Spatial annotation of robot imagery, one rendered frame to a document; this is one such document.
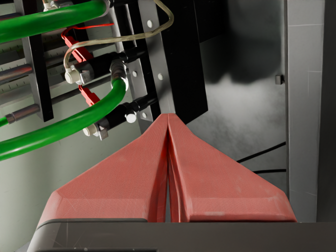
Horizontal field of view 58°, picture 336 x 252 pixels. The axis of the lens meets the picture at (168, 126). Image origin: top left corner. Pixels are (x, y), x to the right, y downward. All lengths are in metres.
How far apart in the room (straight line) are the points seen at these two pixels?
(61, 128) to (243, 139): 0.44
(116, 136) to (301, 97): 0.56
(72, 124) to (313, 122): 0.27
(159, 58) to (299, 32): 0.20
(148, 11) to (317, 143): 0.28
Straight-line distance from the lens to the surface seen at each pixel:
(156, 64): 0.48
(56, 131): 0.25
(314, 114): 0.39
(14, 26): 0.24
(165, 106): 0.50
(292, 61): 0.38
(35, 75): 0.57
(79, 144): 0.78
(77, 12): 0.26
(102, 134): 0.43
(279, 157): 0.61
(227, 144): 0.66
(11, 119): 0.61
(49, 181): 0.78
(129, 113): 0.45
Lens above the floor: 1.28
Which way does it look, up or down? 36 degrees down
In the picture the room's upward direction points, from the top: 121 degrees counter-clockwise
